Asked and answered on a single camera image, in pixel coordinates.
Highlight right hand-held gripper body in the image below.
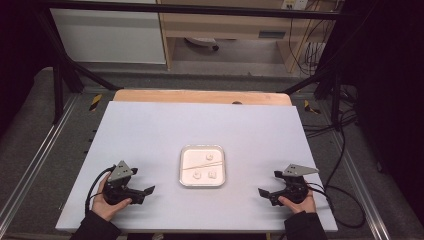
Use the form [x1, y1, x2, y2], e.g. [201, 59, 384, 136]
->
[268, 163, 320, 207]

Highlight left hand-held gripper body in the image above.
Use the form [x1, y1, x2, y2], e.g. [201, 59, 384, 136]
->
[102, 160, 147, 206]

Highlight white tray with metal rim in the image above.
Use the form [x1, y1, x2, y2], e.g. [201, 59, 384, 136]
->
[178, 144, 227, 188]

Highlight person's right hand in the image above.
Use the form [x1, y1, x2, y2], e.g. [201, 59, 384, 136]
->
[278, 180, 317, 215]

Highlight person's left hand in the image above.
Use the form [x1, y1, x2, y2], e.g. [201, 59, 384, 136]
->
[91, 173, 133, 222]

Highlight thin wooden skewer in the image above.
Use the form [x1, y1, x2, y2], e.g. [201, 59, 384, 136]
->
[182, 161, 224, 171]

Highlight yellow black tape marker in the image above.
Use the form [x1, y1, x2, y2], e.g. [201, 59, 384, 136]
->
[303, 99, 322, 115]

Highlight wooden board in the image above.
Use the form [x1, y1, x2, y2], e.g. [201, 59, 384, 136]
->
[112, 88, 293, 107]

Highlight white cabinet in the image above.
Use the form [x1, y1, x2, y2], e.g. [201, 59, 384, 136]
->
[49, 7, 167, 65]

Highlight dark curtain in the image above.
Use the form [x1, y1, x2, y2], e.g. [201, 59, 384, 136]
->
[0, 0, 55, 136]
[339, 0, 424, 216]

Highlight chair base with caster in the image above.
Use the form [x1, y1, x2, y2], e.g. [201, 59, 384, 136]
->
[184, 36, 221, 52]

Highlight light wooden desk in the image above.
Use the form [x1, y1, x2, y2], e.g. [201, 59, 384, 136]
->
[156, 0, 338, 73]

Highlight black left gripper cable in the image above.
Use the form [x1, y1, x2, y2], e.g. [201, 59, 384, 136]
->
[84, 166, 116, 215]

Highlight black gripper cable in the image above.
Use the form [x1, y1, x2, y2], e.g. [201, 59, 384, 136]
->
[84, 166, 116, 215]
[305, 181, 367, 230]

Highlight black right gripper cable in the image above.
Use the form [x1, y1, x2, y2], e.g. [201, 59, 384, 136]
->
[305, 181, 367, 230]

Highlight black floor cables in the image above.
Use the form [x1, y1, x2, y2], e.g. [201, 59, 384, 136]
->
[301, 85, 360, 188]

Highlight aluminium floor rail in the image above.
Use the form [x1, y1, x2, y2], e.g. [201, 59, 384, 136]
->
[0, 94, 80, 232]
[328, 132, 392, 240]

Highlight hanging black cables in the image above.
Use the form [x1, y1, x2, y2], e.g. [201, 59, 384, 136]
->
[287, 0, 338, 76]

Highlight black metal frame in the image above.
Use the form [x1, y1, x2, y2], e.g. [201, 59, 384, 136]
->
[33, 0, 348, 132]

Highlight white wall power outlet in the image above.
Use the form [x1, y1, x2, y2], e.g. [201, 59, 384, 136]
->
[281, 0, 309, 11]

